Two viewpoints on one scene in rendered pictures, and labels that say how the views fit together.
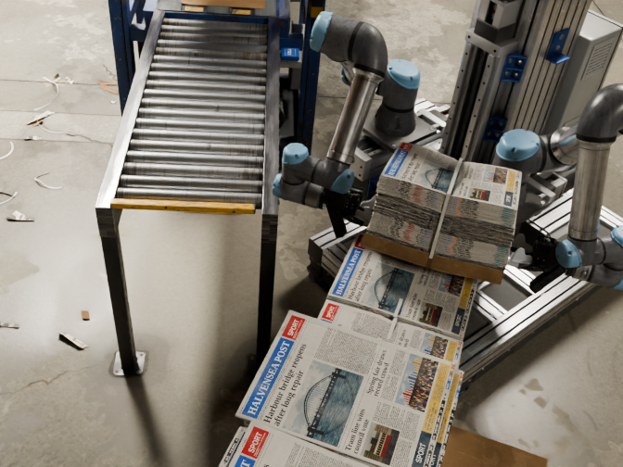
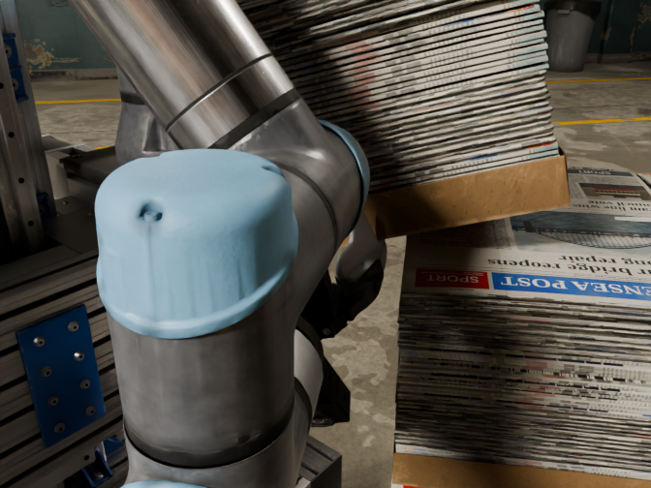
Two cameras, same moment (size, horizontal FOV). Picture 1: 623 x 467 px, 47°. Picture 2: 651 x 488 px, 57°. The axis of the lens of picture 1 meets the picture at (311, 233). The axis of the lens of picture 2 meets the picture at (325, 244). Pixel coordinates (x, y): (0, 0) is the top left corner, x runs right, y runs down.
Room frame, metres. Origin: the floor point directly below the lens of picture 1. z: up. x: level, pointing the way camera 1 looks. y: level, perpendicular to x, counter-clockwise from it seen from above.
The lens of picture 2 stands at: (1.69, 0.29, 1.07)
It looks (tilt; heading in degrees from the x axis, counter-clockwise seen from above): 25 degrees down; 264
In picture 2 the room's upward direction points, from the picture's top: straight up
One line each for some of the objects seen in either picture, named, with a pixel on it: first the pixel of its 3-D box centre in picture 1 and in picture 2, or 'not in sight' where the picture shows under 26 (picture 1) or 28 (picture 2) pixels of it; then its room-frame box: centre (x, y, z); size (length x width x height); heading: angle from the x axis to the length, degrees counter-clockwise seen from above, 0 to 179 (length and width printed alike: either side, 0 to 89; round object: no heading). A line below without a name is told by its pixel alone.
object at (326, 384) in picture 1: (350, 388); not in sight; (0.84, -0.11, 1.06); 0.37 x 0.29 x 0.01; 74
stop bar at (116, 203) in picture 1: (184, 206); not in sight; (1.62, 0.39, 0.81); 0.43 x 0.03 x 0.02; 96
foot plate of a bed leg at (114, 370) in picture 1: (129, 362); not in sight; (1.61, 0.63, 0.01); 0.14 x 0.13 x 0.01; 96
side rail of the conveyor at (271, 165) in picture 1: (272, 110); not in sight; (2.30, 0.20, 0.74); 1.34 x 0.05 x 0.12; 6
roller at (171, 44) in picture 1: (212, 48); not in sight; (2.67, 0.49, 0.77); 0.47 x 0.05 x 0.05; 96
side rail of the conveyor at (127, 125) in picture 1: (137, 104); not in sight; (2.25, 0.70, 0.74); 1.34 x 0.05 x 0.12; 6
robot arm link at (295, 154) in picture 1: (299, 165); (220, 280); (1.70, 0.06, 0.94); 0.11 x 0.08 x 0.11; 68
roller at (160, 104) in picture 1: (204, 107); not in sight; (2.22, 0.44, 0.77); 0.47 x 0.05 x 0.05; 96
